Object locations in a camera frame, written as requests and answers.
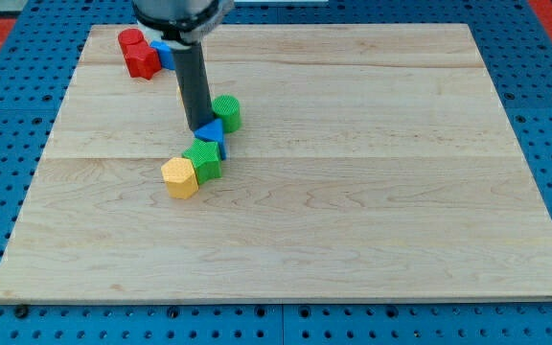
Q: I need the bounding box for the green star block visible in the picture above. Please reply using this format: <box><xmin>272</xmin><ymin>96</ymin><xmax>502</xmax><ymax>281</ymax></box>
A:
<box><xmin>182</xmin><ymin>139</ymin><xmax>222</xmax><ymax>185</ymax></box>

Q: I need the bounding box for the blue triangle block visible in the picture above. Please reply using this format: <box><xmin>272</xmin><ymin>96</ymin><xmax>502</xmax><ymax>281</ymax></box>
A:
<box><xmin>194</xmin><ymin>118</ymin><xmax>227</xmax><ymax>160</ymax></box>

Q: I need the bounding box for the wooden board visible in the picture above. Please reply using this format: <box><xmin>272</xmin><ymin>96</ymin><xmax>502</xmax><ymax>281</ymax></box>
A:
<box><xmin>0</xmin><ymin>24</ymin><xmax>552</xmax><ymax>305</ymax></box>

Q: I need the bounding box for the green cylinder block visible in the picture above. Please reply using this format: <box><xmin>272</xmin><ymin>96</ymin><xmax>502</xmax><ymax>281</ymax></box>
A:
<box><xmin>212</xmin><ymin>95</ymin><xmax>242</xmax><ymax>133</ymax></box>

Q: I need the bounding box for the blue cube block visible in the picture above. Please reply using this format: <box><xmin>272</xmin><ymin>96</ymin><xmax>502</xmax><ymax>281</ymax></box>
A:
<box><xmin>149</xmin><ymin>40</ymin><xmax>175</xmax><ymax>70</ymax></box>

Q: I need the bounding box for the red star block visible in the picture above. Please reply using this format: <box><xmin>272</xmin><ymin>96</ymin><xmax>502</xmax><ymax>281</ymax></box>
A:
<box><xmin>124</xmin><ymin>42</ymin><xmax>162</xmax><ymax>80</ymax></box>

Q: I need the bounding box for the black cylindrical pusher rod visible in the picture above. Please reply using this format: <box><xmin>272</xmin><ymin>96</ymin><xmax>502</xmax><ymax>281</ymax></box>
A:
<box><xmin>172</xmin><ymin>42</ymin><xmax>214</xmax><ymax>131</ymax></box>

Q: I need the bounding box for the yellow hexagon block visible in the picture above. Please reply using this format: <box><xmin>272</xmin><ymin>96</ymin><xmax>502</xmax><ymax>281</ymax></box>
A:
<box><xmin>161</xmin><ymin>157</ymin><xmax>199</xmax><ymax>199</ymax></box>

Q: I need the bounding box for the red cylinder block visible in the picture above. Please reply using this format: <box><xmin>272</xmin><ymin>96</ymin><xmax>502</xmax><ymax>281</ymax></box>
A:
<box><xmin>117</xmin><ymin>28</ymin><xmax>145</xmax><ymax>55</ymax></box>

